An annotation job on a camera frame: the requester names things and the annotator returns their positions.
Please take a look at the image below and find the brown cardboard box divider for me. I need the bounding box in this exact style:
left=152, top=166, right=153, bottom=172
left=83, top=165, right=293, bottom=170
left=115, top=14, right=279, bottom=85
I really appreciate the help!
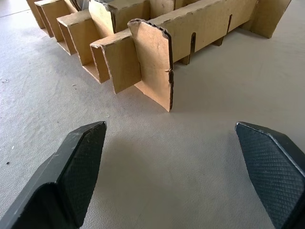
left=25, top=0, right=293, bottom=113

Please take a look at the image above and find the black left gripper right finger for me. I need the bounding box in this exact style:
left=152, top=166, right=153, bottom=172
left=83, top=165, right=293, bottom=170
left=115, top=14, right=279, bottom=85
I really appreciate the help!
left=234, top=121, right=305, bottom=229

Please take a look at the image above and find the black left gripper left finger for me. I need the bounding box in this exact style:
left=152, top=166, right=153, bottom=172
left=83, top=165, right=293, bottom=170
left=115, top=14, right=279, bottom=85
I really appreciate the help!
left=0, top=121, right=107, bottom=229

